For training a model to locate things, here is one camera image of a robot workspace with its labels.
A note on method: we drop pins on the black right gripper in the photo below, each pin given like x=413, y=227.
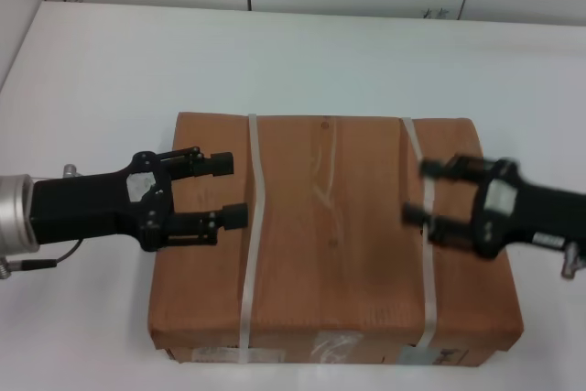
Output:
x=531, y=212

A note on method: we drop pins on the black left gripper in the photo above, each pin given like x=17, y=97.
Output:
x=91, y=208

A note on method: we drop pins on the brown cardboard box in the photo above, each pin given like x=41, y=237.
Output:
x=339, y=226

